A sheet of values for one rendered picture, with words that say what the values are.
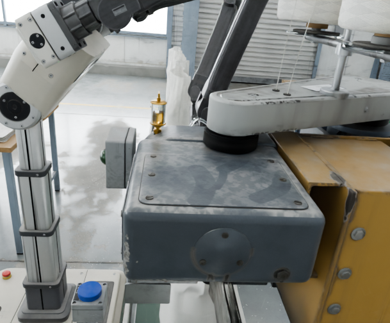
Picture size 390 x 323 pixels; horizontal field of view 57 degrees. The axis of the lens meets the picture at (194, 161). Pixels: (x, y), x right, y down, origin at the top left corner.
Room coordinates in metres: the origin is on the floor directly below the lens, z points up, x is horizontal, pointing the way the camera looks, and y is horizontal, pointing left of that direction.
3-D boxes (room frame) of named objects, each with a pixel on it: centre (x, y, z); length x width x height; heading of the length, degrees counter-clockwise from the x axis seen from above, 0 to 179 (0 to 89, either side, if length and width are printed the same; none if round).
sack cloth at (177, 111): (2.63, 0.15, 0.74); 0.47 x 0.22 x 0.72; 4
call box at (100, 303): (0.70, 0.24, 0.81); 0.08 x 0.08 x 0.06; 6
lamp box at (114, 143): (0.58, 0.13, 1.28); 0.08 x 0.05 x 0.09; 6
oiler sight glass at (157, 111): (0.60, 0.07, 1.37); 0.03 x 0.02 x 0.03; 6
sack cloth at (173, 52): (4.05, 0.30, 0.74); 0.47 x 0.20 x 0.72; 8
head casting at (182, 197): (0.49, -0.03, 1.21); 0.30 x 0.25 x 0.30; 6
